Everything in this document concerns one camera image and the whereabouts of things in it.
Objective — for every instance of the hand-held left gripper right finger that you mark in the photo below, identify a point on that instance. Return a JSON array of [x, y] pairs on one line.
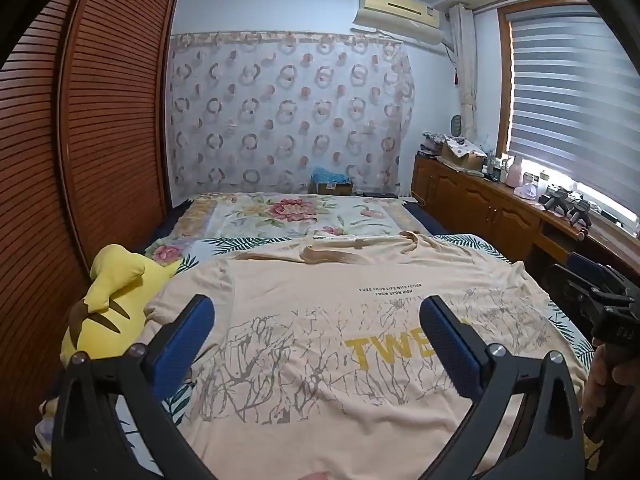
[[450, 346]]

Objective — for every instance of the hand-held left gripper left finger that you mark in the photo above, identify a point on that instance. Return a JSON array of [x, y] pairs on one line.
[[185, 341]]

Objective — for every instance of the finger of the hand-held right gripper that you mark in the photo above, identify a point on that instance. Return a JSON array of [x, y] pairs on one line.
[[570, 290], [590, 265]]

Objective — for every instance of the beige printed T-shirt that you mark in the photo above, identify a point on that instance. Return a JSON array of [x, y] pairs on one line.
[[310, 360]]

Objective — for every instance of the person's right hand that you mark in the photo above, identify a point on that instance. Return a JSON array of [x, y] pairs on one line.
[[592, 380]]

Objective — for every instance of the spare black gripper tool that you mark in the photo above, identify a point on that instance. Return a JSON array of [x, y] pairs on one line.
[[567, 207]]

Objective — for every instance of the yellow plush toy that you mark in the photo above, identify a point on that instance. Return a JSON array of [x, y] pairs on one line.
[[107, 285]]

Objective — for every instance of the pale pink cap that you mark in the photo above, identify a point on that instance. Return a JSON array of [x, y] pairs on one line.
[[527, 192]]

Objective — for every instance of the leaf-print bed sheet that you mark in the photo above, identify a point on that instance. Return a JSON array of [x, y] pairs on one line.
[[230, 245]]

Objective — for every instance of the pink kettle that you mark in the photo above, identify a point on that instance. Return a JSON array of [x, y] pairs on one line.
[[514, 172]]

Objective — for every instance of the wooden sideboard cabinet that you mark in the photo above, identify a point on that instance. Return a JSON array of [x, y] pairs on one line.
[[475, 205]]

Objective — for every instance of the dark blue mattress cover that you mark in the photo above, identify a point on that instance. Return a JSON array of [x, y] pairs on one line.
[[425, 220]]

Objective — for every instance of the grey striped window blind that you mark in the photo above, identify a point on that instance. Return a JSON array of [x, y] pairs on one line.
[[575, 110]]

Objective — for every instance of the floral blanket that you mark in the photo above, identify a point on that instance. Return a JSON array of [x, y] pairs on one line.
[[280, 215]]

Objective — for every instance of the open cardboard box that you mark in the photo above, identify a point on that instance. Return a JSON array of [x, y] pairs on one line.
[[462, 157]]

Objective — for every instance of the small dark fan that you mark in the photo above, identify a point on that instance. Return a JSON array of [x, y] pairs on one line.
[[456, 126]]

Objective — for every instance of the cardboard box with blue cloth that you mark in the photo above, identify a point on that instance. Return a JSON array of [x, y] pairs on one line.
[[332, 187]]

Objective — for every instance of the beige window curtain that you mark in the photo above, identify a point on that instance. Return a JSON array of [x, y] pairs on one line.
[[465, 60]]

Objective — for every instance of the cream air conditioner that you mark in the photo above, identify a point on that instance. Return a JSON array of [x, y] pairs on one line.
[[395, 15]]

